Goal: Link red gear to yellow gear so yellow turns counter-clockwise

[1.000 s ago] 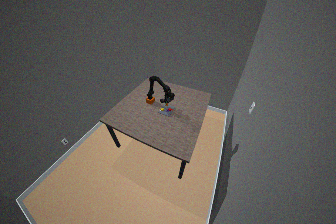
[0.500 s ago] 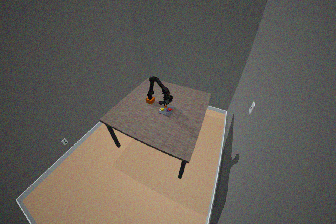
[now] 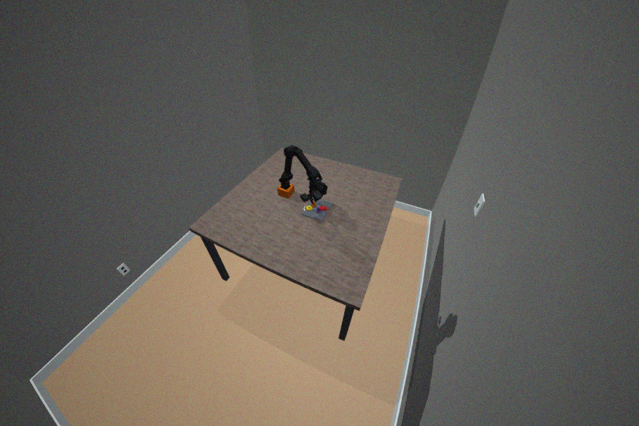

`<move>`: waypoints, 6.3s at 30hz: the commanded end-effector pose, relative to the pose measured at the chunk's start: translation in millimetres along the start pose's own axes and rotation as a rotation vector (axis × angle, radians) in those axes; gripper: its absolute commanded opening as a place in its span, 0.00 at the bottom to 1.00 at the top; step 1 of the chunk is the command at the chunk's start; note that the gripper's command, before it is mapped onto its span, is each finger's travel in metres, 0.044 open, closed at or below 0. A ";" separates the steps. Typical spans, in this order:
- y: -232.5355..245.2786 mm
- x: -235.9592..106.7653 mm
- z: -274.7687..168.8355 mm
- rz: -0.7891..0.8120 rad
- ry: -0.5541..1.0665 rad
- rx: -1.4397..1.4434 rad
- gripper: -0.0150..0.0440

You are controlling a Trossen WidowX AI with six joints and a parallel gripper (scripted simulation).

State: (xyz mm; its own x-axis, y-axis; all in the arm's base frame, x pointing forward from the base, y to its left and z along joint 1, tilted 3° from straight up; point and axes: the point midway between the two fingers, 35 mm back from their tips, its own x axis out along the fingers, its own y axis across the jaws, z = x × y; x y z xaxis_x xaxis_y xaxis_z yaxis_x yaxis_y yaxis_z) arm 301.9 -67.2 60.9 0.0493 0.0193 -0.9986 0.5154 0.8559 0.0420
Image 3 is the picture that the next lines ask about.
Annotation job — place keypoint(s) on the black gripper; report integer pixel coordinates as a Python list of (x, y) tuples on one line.
[(305, 197)]

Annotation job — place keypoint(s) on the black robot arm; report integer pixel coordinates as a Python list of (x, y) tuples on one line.
[(311, 172)]

